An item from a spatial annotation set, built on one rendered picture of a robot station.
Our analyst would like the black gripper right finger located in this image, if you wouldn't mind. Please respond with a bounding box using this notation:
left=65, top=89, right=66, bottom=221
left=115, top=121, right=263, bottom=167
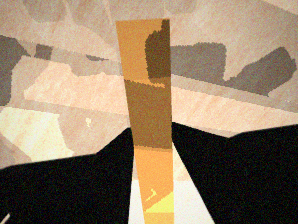
left=172, top=122, right=298, bottom=224

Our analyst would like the orange bar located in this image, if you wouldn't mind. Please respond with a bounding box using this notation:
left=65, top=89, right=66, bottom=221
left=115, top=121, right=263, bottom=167
left=115, top=18, right=174, bottom=224

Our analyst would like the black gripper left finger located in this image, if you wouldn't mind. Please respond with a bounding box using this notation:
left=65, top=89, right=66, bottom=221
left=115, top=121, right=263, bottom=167
left=0, top=127, right=134, bottom=224

